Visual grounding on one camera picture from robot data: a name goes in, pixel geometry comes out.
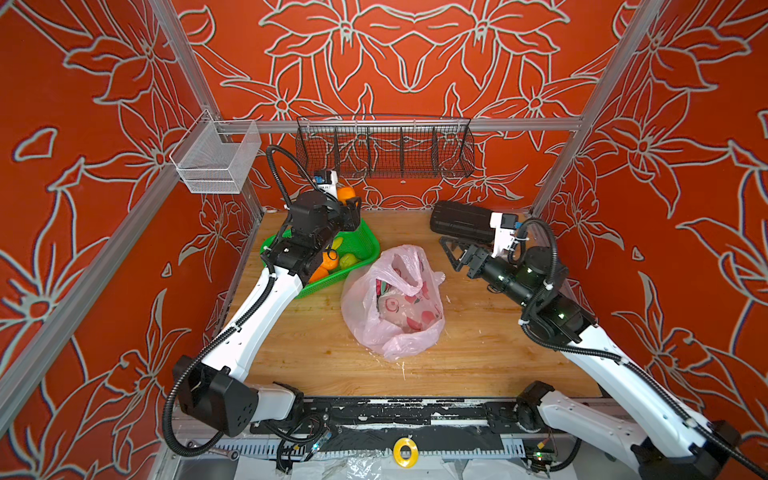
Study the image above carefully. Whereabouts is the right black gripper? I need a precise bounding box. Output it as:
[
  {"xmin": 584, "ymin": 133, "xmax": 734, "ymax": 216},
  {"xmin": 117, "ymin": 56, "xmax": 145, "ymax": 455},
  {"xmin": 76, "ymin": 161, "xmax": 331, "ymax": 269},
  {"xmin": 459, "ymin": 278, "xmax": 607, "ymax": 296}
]
[{"xmin": 443, "ymin": 234, "xmax": 543, "ymax": 312}]

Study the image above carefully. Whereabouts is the orange fruit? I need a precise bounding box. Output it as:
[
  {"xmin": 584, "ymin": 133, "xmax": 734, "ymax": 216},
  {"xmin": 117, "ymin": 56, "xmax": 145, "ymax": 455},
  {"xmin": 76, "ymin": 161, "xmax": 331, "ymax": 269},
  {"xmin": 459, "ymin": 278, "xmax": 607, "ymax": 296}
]
[
  {"xmin": 321, "ymin": 250, "xmax": 340, "ymax": 272},
  {"xmin": 337, "ymin": 186, "xmax": 357, "ymax": 204},
  {"xmin": 309, "ymin": 266, "xmax": 329, "ymax": 283}
]

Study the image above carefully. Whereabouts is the green fruit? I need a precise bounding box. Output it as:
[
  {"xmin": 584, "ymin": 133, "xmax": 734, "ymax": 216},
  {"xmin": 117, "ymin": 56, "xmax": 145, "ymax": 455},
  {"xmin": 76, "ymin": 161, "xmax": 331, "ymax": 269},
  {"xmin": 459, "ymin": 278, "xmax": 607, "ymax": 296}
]
[{"xmin": 338, "ymin": 253, "xmax": 360, "ymax": 269}]

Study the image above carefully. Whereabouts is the pink plastic bag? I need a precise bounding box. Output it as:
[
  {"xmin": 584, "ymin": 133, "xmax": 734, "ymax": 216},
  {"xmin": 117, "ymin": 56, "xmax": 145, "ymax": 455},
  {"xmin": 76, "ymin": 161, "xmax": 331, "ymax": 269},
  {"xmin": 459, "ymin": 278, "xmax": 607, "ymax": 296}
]
[{"xmin": 341, "ymin": 244, "xmax": 446, "ymax": 362}]

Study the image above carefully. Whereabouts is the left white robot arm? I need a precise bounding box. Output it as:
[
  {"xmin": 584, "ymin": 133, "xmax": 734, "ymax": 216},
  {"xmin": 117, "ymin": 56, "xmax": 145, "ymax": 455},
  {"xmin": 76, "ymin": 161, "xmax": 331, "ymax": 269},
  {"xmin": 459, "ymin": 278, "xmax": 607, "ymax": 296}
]
[{"xmin": 161, "ymin": 145, "xmax": 361, "ymax": 457}]

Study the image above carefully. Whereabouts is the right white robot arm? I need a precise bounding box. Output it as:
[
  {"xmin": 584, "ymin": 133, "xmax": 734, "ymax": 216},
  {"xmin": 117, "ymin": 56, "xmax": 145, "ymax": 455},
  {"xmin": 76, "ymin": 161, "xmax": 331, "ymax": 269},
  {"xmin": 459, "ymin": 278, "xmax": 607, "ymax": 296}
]
[{"xmin": 439, "ymin": 218, "xmax": 767, "ymax": 479}]

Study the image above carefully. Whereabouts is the black plastic case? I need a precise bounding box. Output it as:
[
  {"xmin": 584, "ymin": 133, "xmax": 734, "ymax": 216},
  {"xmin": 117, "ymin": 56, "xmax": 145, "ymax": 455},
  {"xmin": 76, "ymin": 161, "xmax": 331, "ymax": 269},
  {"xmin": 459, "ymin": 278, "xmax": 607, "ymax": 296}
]
[{"xmin": 430, "ymin": 200, "xmax": 495, "ymax": 244}]

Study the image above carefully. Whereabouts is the green plastic basket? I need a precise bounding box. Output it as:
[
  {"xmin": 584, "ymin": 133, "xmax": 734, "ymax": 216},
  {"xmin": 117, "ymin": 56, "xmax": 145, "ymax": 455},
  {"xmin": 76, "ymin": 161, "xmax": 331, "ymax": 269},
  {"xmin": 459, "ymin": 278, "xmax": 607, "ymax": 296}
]
[{"xmin": 249, "ymin": 216, "xmax": 380, "ymax": 300}]

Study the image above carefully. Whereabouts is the yellow tape roll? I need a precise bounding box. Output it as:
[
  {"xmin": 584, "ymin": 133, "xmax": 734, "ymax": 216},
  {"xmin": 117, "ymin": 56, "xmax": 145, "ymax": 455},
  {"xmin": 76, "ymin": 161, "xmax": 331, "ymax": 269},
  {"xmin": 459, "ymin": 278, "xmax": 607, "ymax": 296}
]
[{"xmin": 392, "ymin": 437, "xmax": 419, "ymax": 469}]

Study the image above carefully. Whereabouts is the black wire wall basket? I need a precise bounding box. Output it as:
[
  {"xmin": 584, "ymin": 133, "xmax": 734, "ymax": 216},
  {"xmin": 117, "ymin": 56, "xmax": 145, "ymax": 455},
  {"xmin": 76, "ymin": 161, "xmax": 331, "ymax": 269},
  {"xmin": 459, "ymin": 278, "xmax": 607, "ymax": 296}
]
[{"xmin": 295, "ymin": 114, "xmax": 476, "ymax": 180}]

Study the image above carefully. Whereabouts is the white mesh wall basket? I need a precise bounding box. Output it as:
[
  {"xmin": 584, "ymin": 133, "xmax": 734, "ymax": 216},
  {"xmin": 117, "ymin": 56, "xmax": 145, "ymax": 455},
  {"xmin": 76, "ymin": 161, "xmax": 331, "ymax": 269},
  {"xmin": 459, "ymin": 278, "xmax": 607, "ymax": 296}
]
[{"xmin": 170, "ymin": 110, "xmax": 262, "ymax": 194}]

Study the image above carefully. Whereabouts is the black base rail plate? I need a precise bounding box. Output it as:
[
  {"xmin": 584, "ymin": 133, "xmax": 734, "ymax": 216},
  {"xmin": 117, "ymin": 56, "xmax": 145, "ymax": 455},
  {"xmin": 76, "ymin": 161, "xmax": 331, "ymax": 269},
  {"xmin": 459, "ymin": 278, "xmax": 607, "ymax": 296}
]
[{"xmin": 248, "ymin": 395, "xmax": 571, "ymax": 436}]

